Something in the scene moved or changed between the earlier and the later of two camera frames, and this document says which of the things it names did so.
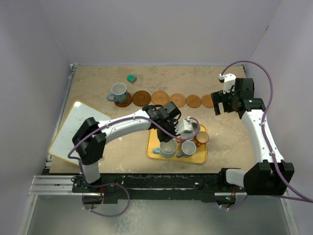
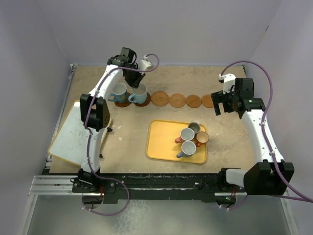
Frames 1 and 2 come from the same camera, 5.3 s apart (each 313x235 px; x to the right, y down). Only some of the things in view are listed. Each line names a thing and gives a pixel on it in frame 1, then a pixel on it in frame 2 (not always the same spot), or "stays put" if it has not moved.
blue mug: x=120 y=93 stays put
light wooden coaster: x=193 y=101 stays put
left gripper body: x=163 y=135 -> x=135 y=73
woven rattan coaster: x=178 y=99 stays put
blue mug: x=167 y=150 -> x=139 y=94
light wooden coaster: x=207 y=101 stays put
